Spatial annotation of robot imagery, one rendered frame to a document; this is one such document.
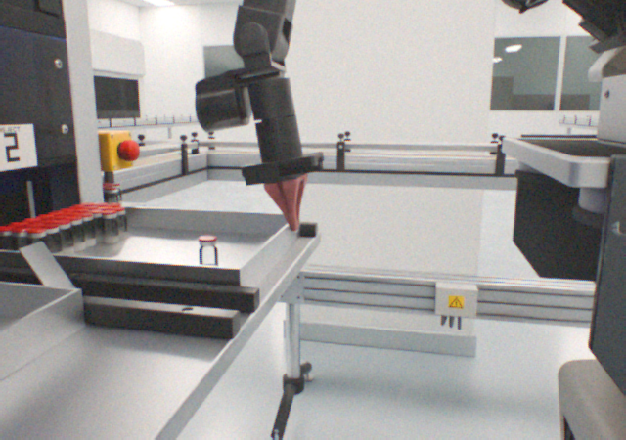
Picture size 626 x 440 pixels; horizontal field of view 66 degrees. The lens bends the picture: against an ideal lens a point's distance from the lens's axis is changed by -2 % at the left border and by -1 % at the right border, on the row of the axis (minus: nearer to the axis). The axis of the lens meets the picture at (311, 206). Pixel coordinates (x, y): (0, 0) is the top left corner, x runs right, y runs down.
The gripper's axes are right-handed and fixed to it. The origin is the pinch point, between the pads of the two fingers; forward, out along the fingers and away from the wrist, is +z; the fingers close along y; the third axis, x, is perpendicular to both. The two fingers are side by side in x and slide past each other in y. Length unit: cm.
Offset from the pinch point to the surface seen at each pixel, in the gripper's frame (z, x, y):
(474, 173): 9, -82, -32
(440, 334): 87, -141, -16
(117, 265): -2.1, 20.1, 14.0
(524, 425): 101, -95, -41
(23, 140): -17.8, 4.9, 35.6
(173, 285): 0.0, 22.0, 6.9
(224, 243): 1.4, 0.9, 10.4
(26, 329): -1.7, 34.7, 12.2
